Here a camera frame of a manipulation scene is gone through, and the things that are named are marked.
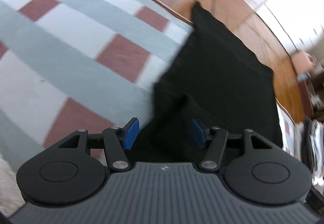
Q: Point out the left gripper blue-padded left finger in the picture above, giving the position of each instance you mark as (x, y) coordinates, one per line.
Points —
(129, 133)

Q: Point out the dark wooden shelf unit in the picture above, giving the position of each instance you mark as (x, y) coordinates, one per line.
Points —
(309, 75)

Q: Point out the black garment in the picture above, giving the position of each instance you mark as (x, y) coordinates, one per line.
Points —
(216, 80)

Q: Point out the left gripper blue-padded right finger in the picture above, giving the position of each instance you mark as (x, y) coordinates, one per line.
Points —
(200, 133)

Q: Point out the checkered red white blanket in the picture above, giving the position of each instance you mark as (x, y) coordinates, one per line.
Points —
(76, 64)

